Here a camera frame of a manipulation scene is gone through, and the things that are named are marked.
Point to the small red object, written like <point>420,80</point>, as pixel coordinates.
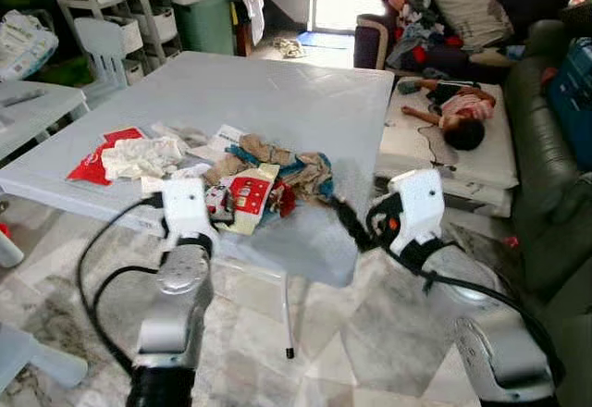
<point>511,241</point>

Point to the red and white carton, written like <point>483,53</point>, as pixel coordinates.
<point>250,194</point>

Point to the crumpled beige cloth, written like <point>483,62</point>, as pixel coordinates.
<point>289,48</point>

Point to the sleeping child in pink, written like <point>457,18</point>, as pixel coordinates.
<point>462,116</point>

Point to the green plastic bin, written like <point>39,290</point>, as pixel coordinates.
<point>208,23</point>

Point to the white crumpled cloth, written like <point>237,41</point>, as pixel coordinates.
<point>139,157</point>

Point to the white floor mattress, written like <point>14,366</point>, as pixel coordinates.
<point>481,162</point>

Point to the blue hard suitcase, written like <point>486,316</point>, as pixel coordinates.
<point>573,102</point>

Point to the heap of mixed clothes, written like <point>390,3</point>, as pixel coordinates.
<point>416,32</point>

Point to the beige pillow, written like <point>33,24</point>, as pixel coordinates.
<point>472,5</point>

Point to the white printed plastic pack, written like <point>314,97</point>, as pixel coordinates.
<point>23,46</point>

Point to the white plastic chair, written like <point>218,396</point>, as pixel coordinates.
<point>97,42</point>

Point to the large white folding table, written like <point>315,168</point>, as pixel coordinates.
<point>259,92</point>

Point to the pale blue plastic stool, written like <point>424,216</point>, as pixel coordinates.
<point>37,356</point>

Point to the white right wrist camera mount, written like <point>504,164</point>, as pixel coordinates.
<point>418,203</point>

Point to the blue door mat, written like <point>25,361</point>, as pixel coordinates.
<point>324,40</point>

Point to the brown and blue cloth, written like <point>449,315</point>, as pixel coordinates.
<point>296,171</point>

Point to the green leather sofa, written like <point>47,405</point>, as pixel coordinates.
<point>546,203</point>

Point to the white paper sheet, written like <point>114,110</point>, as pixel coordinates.
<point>222,139</point>

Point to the red paper packet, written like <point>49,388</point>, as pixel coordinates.
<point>92,162</point>

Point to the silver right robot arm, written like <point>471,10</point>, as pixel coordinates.
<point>499,351</point>

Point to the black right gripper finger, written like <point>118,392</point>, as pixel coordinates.
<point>347,210</point>
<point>354,229</point>

